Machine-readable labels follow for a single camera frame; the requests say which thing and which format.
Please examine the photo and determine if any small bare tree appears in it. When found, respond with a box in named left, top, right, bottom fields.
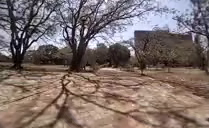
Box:
left=123, top=33, right=166, bottom=75

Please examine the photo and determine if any row of green bushes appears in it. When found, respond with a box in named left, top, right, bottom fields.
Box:
left=23, top=42, right=133, bottom=68

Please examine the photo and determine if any pale red brick path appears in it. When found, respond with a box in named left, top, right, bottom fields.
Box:
left=0, top=67, right=209, bottom=128

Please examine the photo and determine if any dry grass ground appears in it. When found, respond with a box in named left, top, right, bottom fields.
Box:
left=0, top=62, right=209, bottom=88

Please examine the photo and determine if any tall brown building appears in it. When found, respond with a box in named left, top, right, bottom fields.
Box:
left=134, top=29, right=195, bottom=68

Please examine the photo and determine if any big bare tree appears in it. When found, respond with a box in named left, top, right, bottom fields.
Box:
left=0, top=0, right=65, bottom=71
left=53, top=0, right=160, bottom=73

